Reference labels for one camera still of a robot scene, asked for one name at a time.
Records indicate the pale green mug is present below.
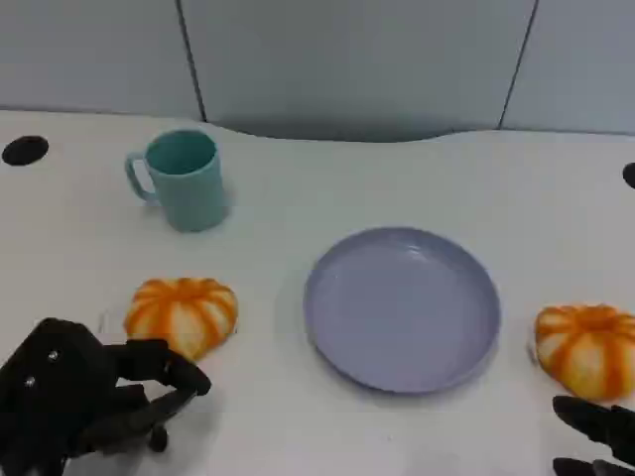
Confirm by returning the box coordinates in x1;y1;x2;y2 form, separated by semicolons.
123;128;230;233

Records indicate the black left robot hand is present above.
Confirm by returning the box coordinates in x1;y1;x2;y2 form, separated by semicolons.
0;316;212;476

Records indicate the lilac plate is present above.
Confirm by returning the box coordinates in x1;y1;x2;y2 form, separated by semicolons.
302;226;502;396

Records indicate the orange and white bread roll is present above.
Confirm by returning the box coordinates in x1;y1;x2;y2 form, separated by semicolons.
534;302;635;402
123;277;239;362

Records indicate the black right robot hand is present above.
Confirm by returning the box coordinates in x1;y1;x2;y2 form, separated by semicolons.
552;395;635;476

